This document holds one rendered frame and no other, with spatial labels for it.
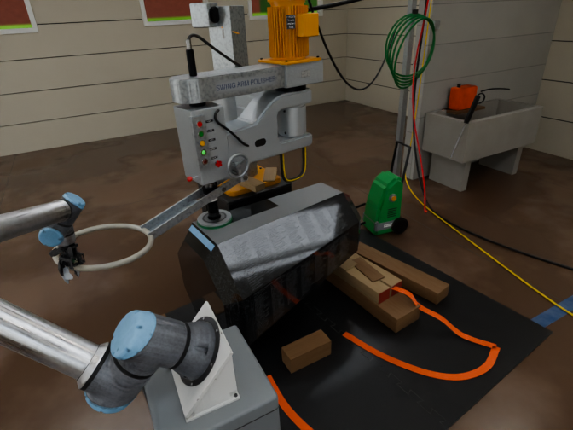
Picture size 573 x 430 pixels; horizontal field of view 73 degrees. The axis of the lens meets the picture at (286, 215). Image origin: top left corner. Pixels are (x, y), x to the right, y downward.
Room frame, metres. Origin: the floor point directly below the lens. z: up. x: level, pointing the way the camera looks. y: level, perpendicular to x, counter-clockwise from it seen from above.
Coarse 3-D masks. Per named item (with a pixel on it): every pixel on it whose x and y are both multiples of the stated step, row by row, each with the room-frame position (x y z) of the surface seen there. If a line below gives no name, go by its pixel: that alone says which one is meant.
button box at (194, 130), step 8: (192, 120) 1.99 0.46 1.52; (200, 120) 2.01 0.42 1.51; (192, 128) 1.99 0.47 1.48; (200, 128) 2.01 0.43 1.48; (192, 136) 2.00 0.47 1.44; (208, 144) 2.03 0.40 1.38; (208, 152) 2.03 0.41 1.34; (200, 160) 1.99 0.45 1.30; (208, 160) 2.02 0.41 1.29; (200, 168) 1.99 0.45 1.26
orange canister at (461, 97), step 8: (456, 88) 4.66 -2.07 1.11; (464, 88) 4.63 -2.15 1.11; (472, 88) 4.68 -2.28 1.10; (456, 96) 4.63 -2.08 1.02; (464, 96) 4.63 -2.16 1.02; (472, 96) 4.69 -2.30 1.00; (456, 104) 4.62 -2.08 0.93; (464, 104) 4.64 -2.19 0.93; (448, 112) 4.65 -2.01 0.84; (456, 112) 4.55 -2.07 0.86; (464, 112) 4.60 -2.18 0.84
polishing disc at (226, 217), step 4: (204, 212) 2.22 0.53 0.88; (220, 212) 2.20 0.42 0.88; (224, 212) 2.20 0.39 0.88; (228, 212) 2.20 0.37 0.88; (200, 216) 2.17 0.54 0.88; (204, 216) 2.17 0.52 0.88; (224, 216) 2.15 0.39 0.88; (228, 216) 2.15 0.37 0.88; (200, 220) 2.11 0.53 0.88; (204, 220) 2.11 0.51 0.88; (208, 220) 2.11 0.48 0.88; (212, 220) 2.10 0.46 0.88; (216, 220) 2.10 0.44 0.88; (220, 220) 2.10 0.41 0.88; (224, 220) 2.10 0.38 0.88; (228, 220) 2.10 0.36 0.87; (200, 224) 2.07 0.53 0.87; (204, 224) 2.06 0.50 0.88; (208, 224) 2.05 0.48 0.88; (212, 224) 2.05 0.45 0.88; (216, 224) 2.05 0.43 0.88; (220, 224) 2.06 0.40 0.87
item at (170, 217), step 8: (224, 184) 2.14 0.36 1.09; (232, 184) 2.18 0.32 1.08; (200, 192) 2.16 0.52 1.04; (216, 192) 2.11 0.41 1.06; (224, 192) 2.14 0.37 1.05; (184, 200) 2.09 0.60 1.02; (192, 200) 2.12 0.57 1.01; (200, 200) 2.04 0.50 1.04; (208, 200) 2.07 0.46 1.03; (168, 208) 2.03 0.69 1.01; (176, 208) 2.06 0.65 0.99; (184, 208) 2.07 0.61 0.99; (192, 208) 2.00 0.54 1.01; (160, 216) 2.00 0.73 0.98; (168, 216) 2.02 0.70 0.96; (176, 216) 1.94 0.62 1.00; (184, 216) 1.97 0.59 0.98; (144, 224) 1.93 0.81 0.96; (152, 224) 1.96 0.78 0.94; (160, 224) 1.89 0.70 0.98; (168, 224) 1.91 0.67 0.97; (152, 232) 1.85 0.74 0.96; (160, 232) 1.88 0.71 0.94
